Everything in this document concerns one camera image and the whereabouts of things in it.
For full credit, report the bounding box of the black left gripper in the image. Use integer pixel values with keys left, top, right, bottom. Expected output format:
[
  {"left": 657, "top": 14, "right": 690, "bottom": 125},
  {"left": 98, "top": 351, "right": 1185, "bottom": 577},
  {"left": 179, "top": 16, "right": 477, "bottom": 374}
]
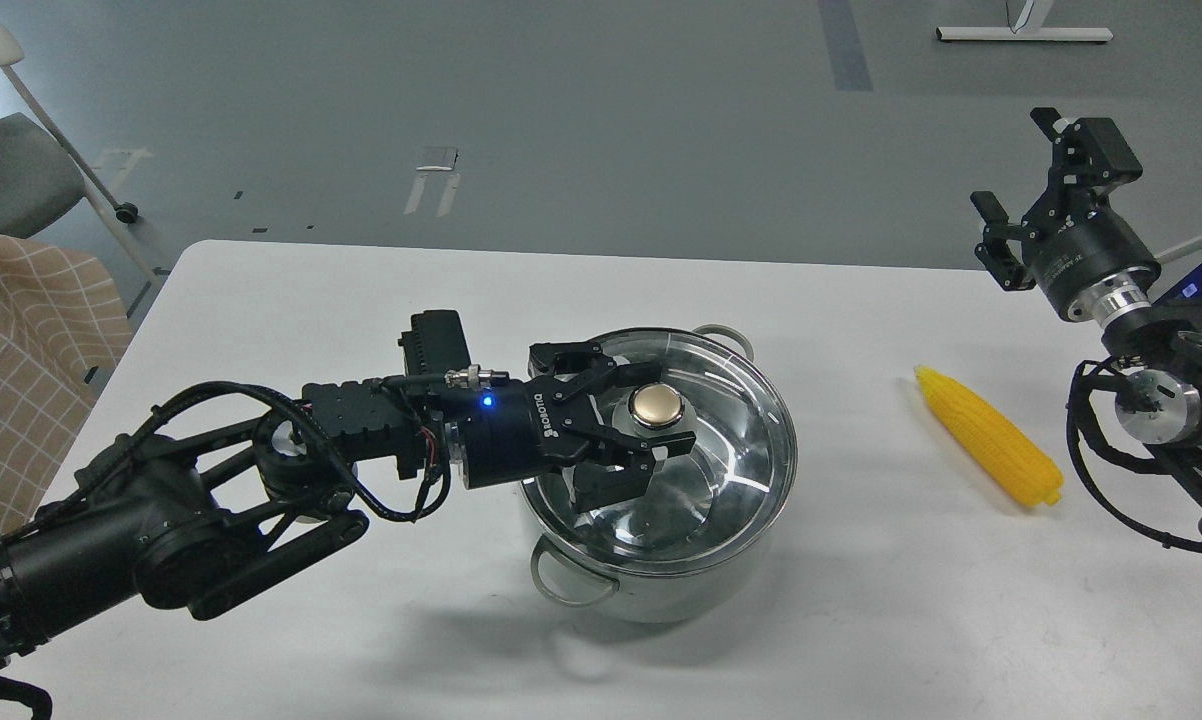
[{"left": 444, "top": 341, "right": 696, "bottom": 512}]

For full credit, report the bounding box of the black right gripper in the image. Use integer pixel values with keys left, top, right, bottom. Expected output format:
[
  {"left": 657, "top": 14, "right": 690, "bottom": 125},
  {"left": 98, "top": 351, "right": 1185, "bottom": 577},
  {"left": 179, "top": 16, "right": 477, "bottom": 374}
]
[{"left": 970, "top": 108, "right": 1162, "bottom": 322}]

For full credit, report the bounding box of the glass pot lid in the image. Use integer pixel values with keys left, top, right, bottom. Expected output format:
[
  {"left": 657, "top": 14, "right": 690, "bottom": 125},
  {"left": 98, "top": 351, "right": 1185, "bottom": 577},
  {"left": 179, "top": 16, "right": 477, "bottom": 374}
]
[{"left": 520, "top": 325, "right": 797, "bottom": 577}]

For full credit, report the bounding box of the yellow corn cob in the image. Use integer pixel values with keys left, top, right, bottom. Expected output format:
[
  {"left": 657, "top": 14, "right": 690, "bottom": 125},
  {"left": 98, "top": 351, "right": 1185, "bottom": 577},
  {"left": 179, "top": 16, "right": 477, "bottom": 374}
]
[{"left": 915, "top": 365, "right": 1064, "bottom": 507}]

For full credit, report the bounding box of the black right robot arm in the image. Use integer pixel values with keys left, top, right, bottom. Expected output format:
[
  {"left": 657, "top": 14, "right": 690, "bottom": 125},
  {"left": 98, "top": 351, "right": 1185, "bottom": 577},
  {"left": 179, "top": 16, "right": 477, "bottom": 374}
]
[{"left": 971, "top": 108, "right": 1202, "bottom": 555}]

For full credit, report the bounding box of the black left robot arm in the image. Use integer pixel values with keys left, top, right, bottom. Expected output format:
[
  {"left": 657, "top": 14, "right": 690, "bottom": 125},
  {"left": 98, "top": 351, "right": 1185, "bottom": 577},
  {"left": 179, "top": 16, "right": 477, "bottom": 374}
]
[{"left": 0, "top": 310, "right": 696, "bottom": 719}]

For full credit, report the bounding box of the stainless steel pot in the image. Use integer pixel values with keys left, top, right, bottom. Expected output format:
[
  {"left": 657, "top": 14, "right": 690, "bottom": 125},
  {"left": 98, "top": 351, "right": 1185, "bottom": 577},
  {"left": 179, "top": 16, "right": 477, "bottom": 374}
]
[{"left": 520, "top": 325, "right": 798, "bottom": 624}]

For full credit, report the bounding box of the white desk leg base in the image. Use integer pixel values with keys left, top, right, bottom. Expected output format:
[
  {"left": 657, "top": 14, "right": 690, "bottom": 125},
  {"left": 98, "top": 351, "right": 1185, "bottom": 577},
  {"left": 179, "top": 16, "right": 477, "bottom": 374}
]
[{"left": 934, "top": 1, "right": 1114, "bottom": 44}]

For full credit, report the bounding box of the beige checkered cloth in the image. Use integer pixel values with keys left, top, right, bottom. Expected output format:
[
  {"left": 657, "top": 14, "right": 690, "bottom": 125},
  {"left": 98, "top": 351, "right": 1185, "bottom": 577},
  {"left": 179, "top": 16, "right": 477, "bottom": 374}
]
[{"left": 0, "top": 234, "right": 133, "bottom": 532}]

